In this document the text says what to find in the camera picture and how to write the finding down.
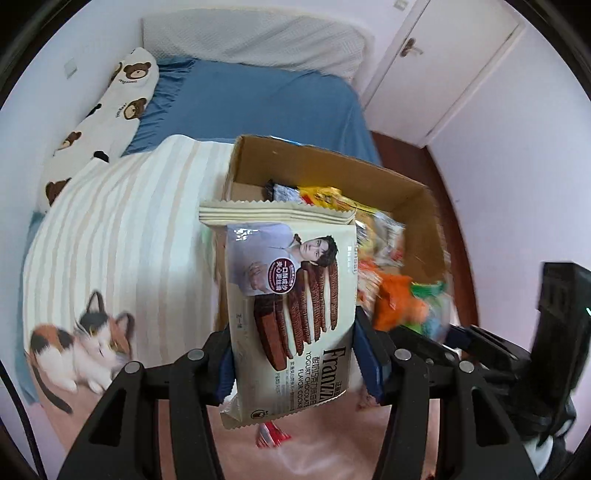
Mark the cream chocolate cookie packet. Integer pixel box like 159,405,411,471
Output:
198,199,358,431

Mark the cat print blanket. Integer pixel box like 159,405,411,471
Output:
22,135,444,480

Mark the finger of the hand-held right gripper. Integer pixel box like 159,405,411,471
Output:
445,324,532,386

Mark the yellow round cookie packet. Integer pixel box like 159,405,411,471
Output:
355,210,407,268

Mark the red triangular snack packet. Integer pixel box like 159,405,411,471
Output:
256,422,291,449

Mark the cardboard box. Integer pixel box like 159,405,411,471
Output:
223,134,455,352

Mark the yellow snack packet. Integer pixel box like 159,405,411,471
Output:
298,185,356,210

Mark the grey textured pillow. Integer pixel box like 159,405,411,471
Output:
141,8,372,84

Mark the white door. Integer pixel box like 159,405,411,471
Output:
360,0,527,148

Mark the green colourful candy packet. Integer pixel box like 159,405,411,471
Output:
411,279,451,337

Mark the black snack packet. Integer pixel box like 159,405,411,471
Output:
265,181,301,202

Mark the bear print pillow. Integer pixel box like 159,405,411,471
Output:
38,47,160,213

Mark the blue bed sheet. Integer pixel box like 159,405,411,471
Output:
18,58,383,407

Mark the orange snack packet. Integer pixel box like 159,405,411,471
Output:
372,272,423,330

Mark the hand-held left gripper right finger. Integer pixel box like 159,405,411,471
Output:
353,314,532,480

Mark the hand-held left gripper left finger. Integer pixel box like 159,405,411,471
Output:
56,323,236,480

